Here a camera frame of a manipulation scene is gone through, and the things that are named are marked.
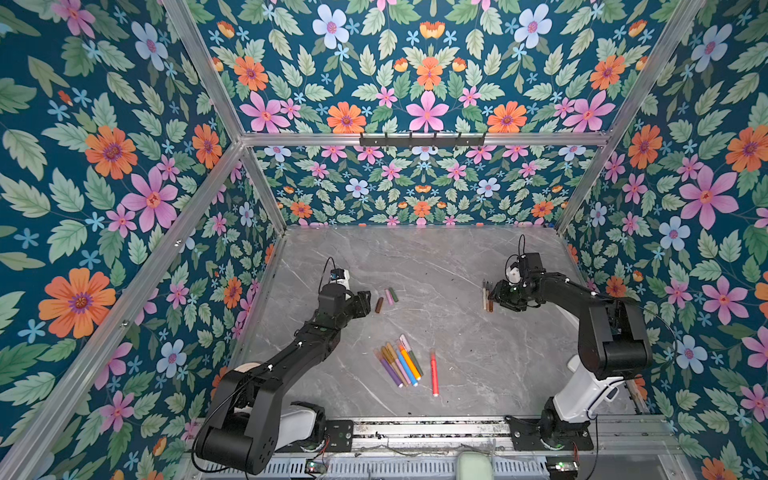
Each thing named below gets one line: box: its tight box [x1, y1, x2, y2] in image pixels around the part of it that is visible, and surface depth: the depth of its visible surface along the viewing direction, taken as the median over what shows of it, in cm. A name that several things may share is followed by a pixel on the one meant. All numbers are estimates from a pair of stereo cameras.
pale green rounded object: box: [457, 451, 493, 480], surface depth 68 cm
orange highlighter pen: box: [398, 343, 422, 380], surface depth 87 cm
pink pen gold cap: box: [386, 342, 412, 384], surface depth 87 cm
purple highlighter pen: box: [374, 348, 404, 388], surface depth 86 cm
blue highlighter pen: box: [396, 348, 419, 387], surface depth 86 cm
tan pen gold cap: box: [381, 346, 409, 387], surface depth 88 cm
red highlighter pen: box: [430, 353, 440, 397], surface depth 84 cm
